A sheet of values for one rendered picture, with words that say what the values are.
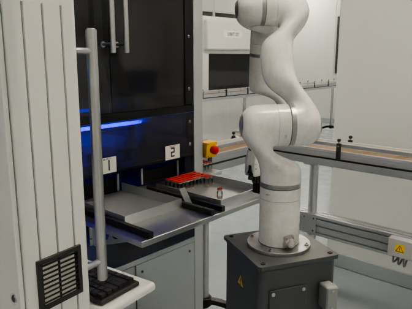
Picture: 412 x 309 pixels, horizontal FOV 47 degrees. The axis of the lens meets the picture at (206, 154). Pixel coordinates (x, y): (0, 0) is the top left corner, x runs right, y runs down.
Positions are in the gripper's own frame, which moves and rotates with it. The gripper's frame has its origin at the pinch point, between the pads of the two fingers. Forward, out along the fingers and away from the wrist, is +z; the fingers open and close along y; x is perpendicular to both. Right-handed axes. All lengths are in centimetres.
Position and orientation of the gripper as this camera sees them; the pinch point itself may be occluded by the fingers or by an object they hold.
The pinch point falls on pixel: (257, 187)
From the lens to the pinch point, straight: 185.1
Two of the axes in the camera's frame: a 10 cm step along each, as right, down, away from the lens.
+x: 7.5, 1.3, -6.5
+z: 0.0, 9.8, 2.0
